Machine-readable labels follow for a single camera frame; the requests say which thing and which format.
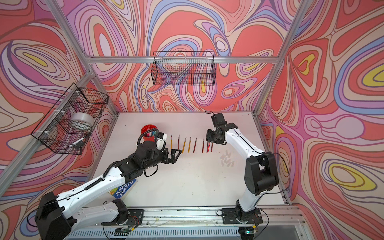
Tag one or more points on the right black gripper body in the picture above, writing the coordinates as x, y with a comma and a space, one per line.
212, 136

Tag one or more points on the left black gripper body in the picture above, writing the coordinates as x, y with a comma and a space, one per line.
161, 157

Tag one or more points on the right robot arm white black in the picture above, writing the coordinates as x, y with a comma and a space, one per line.
261, 174

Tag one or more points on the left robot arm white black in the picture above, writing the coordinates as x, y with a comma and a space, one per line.
58, 215

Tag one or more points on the red pen cup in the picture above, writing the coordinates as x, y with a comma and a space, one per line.
148, 132

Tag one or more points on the treehouse storey book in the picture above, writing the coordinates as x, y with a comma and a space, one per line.
121, 191

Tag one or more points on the white tape roll in basket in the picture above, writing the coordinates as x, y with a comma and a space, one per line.
82, 121

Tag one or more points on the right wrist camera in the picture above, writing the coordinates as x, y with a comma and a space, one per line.
218, 120

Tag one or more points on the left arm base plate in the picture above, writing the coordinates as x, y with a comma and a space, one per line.
131, 218

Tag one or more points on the black wire basket back wall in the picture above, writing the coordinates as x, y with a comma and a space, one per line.
184, 68

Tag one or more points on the black wire basket wall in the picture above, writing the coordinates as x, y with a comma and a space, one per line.
69, 128
184, 68

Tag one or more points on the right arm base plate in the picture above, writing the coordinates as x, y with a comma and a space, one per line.
231, 216

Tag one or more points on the black wire basket left wall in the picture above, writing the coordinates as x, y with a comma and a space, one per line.
69, 128

